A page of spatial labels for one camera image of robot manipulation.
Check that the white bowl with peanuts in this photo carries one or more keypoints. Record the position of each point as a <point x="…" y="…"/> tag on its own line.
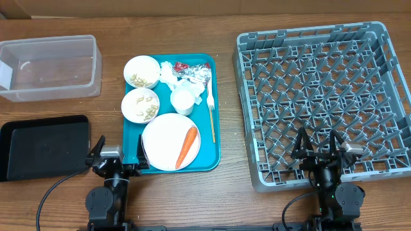
<point x="142" y="71"/>

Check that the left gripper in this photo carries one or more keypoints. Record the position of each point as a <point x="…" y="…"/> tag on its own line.
<point x="135" y="170"/>

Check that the white round plate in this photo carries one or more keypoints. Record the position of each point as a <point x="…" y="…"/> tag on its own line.
<point x="163" y="138"/>

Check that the white plastic fork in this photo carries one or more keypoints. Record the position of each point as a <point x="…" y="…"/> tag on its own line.
<point x="210" y="98"/>

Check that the black rectangular waste tray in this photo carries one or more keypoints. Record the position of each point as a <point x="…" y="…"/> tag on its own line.
<point x="41" y="148"/>

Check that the wooden chopstick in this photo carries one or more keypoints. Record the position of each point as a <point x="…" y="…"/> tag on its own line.
<point x="212" y="124"/>

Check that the crumpled silver foil wrapper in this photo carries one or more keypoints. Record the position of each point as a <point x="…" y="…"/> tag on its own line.
<point x="200" y="73"/>

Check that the white bowl with rice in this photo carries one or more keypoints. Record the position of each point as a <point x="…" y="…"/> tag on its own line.
<point x="140" y="105"/>

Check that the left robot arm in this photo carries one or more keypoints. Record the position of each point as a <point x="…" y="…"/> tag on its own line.
<point x="107" y="204"/>

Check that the orange carrot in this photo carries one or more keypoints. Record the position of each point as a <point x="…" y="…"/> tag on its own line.
<point x="188" y="141"/>

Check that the grey plastic dishwasher rack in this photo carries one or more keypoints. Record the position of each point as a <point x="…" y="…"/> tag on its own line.
<point x="342" y="77"/>

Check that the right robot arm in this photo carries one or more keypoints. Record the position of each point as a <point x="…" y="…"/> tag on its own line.
<point x="339" y="203"/>

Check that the white paper cup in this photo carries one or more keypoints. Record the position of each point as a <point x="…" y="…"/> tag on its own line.
<point x="182" y="101"/>

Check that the clear plastic storage bin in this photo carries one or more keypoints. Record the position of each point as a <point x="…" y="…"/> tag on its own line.
<point x="37" y="69"/>

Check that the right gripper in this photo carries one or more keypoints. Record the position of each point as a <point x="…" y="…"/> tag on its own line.
<point x="314" y="158"/>

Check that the crumpled white napkin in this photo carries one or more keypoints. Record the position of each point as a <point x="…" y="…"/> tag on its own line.
<point x="173" y="82"/>

